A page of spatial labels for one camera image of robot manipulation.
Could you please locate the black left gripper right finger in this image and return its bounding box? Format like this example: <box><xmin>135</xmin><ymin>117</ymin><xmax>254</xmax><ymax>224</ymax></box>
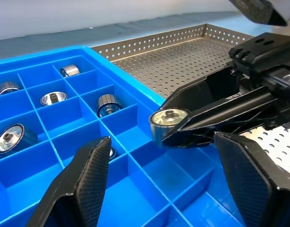
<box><xmin>213</xmin><ymin>131</ymin><xmax>290</xmax><ymax>227</ymax></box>

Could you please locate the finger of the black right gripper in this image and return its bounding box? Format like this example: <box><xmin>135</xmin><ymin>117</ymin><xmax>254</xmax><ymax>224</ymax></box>
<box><xmin>158</xmin><ymin>65</ymin><xmax>241</xmax><ymax>114</ymax></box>
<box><xmin>160</xmin><ymin>86</ymin><xmax>281</xmax><ymax>149</ymax></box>

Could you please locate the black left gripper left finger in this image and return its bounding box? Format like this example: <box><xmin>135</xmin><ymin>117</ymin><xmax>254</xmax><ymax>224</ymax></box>
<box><xmin>26</xmin><ymin>136</ymin><xmax>112</xmax><ymax>227</ymax></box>

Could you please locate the blue compartment tray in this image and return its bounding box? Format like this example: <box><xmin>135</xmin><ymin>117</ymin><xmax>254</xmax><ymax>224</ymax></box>
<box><xmin>0</xmin><ymin>45</ymin><xmax>246</xmax><ymax>227</ymax></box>

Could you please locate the perforated metal tray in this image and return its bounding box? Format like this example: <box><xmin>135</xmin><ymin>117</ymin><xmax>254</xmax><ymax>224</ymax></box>
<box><xmin>91</xmin><ymin>23</ymin><xmax>290</xmax><ymax>175</ymax></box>

